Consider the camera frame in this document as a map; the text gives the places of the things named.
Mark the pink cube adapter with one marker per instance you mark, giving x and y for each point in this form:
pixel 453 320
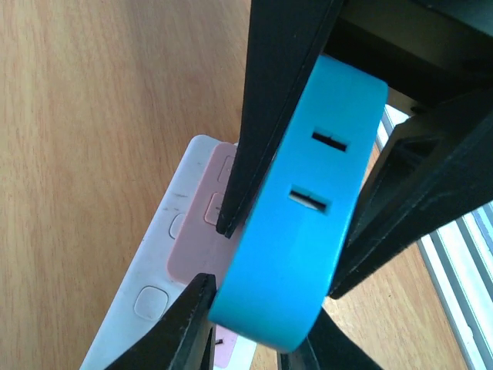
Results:
pixel 197 247

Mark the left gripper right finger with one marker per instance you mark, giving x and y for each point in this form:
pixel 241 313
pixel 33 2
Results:
pixel 328 348

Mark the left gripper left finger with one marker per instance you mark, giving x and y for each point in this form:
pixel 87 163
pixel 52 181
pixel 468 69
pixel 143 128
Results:
pixel 183 338

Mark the aluminium front rail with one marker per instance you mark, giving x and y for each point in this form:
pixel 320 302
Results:
pixel 458 257

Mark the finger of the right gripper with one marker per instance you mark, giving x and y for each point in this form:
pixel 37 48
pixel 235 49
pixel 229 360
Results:
pixel 435 167
pixel 284 41

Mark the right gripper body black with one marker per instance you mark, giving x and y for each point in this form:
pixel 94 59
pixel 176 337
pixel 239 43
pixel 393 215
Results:
pixel 428 52

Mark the blue round adapter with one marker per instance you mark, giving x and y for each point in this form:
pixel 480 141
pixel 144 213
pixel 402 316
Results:
pixel 275 286

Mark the white power strip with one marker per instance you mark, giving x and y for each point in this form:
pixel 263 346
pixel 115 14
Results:
pixel 146 292

